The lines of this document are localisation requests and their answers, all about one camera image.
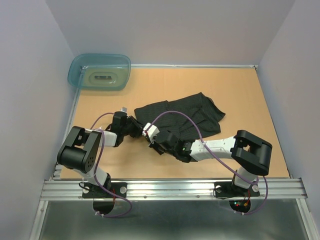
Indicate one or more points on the blue transparent plastic bin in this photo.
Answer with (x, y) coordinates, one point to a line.
(99, 72)

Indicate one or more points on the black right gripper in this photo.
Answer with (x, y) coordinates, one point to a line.
(154, 145)

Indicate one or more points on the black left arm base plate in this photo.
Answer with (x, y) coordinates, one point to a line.
(91, 191)

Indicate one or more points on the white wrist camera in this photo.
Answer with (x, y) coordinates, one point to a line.
(124, 109)
(150, 131)

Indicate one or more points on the black pinstriped long sleeve shirt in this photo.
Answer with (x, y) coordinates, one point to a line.
(186, 118)

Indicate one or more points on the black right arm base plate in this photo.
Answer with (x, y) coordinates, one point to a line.
(227, 189)

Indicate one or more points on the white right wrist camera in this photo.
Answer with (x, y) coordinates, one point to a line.
(150, 131)

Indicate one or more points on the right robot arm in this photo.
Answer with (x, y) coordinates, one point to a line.
(252, 153)

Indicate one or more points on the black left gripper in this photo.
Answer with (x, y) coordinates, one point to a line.
(138, 128)

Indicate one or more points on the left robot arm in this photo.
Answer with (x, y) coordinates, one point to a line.
(80, 148)

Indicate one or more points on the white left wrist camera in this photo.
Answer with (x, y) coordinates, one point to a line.
(124, 109)

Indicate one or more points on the aluminium front rail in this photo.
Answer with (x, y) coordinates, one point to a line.
(174, 189)

